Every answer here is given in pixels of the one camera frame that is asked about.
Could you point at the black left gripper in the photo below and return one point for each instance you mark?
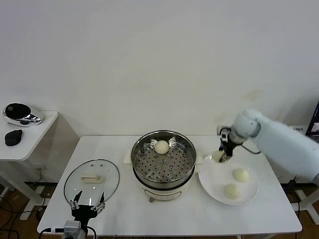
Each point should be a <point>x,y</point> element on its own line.
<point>83,212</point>

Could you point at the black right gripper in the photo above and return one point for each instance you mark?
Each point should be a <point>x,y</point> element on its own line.
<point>228,148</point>

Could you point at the white steamed baozi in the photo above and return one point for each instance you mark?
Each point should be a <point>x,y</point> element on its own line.
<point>241,174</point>
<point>216,155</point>
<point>233,191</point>
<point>161,147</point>

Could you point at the glass pot lid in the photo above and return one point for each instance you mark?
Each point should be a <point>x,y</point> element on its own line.
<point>99,169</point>

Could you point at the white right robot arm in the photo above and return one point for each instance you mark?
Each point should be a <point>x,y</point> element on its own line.
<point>286,149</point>

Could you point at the steel steamer basket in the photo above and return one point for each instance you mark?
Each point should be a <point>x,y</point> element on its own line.
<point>162,169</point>

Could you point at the white round plate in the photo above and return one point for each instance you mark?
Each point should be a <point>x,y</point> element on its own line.
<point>216,181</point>

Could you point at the cream electric pot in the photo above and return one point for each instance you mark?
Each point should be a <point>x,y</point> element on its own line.
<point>164,193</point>

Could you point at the white desk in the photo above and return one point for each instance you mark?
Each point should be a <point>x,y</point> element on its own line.
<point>299,132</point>

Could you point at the white side table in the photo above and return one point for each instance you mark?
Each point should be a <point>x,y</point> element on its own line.
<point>37,139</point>

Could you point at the dark laptop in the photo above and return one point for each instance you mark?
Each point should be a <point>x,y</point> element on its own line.
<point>314,124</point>

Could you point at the black rounded object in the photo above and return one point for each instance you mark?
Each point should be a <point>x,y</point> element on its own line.
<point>13,137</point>

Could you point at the chrome and black device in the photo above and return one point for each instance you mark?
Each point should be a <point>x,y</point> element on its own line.
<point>17,109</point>

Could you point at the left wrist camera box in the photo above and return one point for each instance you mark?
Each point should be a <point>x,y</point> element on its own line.
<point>72,227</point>

